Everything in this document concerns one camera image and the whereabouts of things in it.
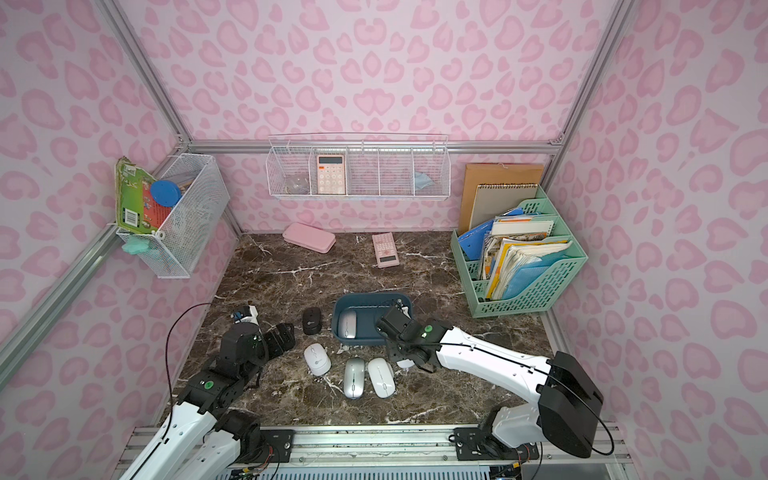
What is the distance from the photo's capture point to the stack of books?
2.68 feet

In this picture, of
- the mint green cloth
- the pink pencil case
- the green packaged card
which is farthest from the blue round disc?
the pink pencil case

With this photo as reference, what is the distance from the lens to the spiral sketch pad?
38.2 inches

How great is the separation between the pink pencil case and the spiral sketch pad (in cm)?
56

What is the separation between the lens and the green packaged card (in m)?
0.68
